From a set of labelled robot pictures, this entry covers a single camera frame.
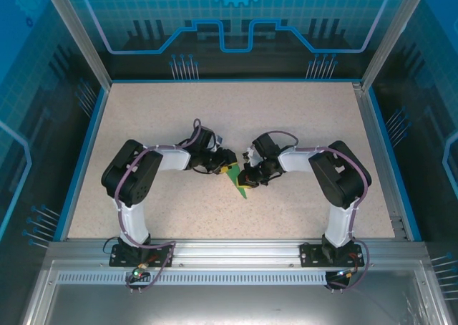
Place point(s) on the green square paper sheet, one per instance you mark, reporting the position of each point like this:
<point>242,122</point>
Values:
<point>234,176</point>

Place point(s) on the blue table border frame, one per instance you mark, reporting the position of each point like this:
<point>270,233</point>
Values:
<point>413,233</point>

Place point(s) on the aluminium mounting rail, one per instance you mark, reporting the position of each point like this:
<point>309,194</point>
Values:
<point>236,251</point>

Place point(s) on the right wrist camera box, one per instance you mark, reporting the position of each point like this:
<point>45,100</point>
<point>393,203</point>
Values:
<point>252,156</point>

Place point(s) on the left blue side panel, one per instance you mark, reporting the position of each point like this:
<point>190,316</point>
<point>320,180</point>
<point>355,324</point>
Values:
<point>21,106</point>

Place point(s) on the aluminium side rail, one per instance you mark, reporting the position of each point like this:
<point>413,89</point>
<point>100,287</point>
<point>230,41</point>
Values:
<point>375,153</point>

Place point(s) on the metal tray surface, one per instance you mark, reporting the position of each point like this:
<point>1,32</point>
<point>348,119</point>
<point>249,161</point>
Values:
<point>232,303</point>

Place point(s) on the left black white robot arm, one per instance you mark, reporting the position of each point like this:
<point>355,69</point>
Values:
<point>130,182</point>

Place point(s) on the blue printed rear panel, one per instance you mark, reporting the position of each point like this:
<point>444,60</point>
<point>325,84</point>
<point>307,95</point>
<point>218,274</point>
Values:
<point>229,24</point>

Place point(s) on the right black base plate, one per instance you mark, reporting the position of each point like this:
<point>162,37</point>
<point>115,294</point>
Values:
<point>311,255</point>

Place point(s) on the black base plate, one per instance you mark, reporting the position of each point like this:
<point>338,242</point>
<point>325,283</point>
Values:
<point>120,258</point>
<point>311,255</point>

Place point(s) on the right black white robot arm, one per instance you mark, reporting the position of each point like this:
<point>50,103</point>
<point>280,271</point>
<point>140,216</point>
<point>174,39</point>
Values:
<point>340,174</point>

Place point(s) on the blue side panel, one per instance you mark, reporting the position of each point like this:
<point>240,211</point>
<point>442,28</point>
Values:
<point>436,124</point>
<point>21,106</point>

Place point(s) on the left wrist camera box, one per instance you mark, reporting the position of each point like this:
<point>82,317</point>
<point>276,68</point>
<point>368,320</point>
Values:
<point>218,140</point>

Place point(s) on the aluminium corner post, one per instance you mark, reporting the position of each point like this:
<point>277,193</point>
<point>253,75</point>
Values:
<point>393,35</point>
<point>82,42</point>

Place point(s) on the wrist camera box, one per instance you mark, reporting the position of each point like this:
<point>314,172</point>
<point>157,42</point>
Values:
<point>252,156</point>
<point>218,140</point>

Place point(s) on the left aluminium corner post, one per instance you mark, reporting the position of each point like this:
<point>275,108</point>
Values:
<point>82,42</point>

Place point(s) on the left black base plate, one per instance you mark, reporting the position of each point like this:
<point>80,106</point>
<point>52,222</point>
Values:
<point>120,258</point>

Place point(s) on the right aluminium corner post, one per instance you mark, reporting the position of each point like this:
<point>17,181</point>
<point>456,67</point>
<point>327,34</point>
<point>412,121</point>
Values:
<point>393,35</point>

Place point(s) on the right blue side panel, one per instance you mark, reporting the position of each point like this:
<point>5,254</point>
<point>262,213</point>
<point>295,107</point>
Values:
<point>436,124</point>

